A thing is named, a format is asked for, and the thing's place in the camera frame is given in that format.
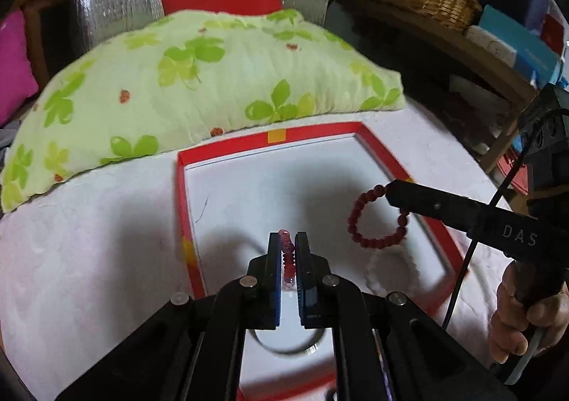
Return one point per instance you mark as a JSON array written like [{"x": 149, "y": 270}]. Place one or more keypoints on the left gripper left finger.
[{"x": 253, "y": 301}]

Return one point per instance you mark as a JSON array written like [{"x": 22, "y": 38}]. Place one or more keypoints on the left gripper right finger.
[{"x": 325, "y": 300}]

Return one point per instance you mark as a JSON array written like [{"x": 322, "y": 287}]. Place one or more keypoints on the silver metal bangle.
[{"x": 289, "y": 345}]

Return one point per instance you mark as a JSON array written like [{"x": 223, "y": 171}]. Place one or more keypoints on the person's right hand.
[{"x": 511, "y": 319}]

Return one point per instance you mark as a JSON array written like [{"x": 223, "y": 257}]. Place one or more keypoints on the red shallow gift box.
[{"x": 233, "y": 193}]

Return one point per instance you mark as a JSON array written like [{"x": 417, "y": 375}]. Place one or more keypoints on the pink fleece blanket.
[{"x": 86, "y": 264}]

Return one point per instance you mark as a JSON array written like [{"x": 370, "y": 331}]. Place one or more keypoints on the teal cardboard box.
[{"x": 534, "y": 60}]

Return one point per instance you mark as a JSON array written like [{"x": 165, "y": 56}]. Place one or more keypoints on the white floral box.
[{"x": 492, "y": 44}]

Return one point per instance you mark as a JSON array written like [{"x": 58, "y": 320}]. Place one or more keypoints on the wooden bench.
[{"x": 473, "y": 61}]

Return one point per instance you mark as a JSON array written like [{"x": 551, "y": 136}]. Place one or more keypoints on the green clover print pillow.
[{"x": 181, "y": 80}]

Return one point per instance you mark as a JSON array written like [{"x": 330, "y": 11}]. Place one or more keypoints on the magenta pillow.
[{"x": 17, "y": 81}]

